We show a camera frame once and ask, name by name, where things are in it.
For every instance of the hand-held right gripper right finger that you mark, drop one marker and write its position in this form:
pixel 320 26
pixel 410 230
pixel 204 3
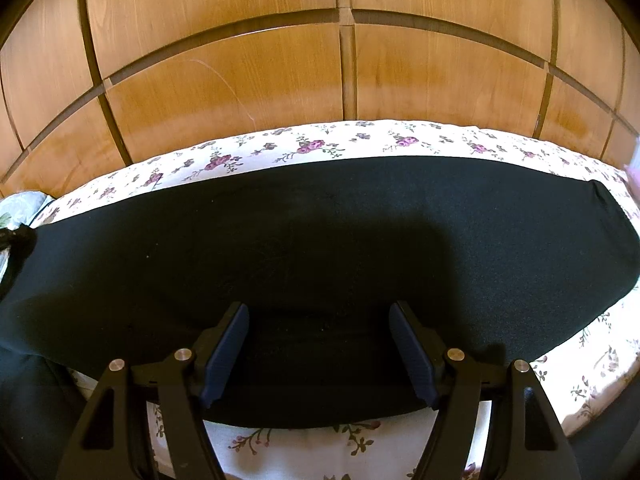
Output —
pixel 410 350

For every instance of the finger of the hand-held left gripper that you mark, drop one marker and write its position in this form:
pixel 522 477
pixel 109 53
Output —
pixel 17 239

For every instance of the green floral pillow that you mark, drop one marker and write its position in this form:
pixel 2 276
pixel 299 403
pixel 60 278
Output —
pixel 19 207

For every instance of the pink object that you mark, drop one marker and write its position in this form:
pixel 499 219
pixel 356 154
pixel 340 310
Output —
pixel 634 170

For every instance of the wooden wardrobe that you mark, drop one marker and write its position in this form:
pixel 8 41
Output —
pixel 225 85

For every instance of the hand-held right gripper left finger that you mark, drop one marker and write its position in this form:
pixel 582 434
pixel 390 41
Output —
pixel 227 350

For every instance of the black pants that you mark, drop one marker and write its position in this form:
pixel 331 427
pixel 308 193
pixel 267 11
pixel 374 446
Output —
pixel 320 220

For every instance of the floral bedsheet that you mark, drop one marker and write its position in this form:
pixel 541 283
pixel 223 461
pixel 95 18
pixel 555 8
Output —
pixel 310 145

